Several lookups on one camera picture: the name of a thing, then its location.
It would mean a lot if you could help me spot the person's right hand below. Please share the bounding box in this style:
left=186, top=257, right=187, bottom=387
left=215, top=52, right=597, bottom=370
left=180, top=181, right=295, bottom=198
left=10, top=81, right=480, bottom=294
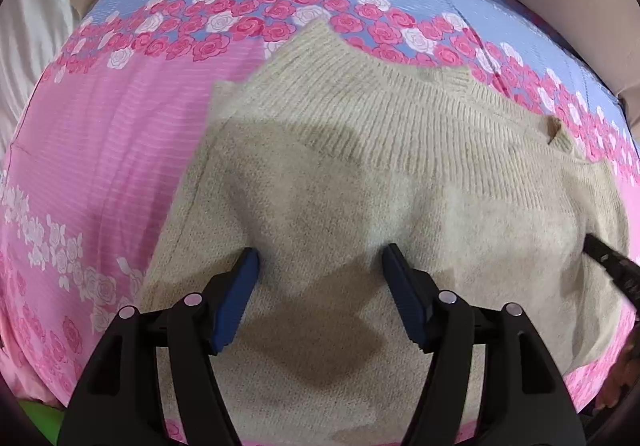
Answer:
left=595, top=340, right=639, bottom=416

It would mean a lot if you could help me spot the pink floral bed sheet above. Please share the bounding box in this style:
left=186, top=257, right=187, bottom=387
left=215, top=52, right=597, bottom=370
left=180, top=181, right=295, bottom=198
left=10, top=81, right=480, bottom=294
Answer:
left=0, top=0, right=640, bottom=446

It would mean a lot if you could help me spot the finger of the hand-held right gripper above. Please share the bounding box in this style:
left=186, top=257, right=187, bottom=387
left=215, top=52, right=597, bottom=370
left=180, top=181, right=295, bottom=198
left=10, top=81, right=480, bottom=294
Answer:
left=582, top=233, right=640, bottom=311

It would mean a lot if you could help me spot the beige sweater with black hearts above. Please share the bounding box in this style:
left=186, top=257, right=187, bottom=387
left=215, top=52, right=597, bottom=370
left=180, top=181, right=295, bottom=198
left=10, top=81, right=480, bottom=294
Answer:
left=140, top=18, right=632, bottom=446

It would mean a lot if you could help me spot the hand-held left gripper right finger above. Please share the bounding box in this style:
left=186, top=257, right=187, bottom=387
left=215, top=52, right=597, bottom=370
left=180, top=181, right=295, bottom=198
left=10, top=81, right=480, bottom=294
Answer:
left=382, top=243, right=586, bottom=446

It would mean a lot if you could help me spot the green object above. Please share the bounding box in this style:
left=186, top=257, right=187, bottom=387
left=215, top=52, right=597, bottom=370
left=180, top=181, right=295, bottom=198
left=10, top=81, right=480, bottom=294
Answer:
left=20, top=401, right=66, bottom=436

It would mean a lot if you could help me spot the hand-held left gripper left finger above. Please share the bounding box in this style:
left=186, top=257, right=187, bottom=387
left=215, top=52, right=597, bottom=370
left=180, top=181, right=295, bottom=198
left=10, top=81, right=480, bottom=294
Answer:
left=57, top=247, right=260, bottom=446

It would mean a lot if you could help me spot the white curtain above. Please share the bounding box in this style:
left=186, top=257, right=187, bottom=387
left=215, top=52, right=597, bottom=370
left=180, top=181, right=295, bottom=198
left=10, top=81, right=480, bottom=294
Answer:
left=0, top=0, right=81, bottom=127

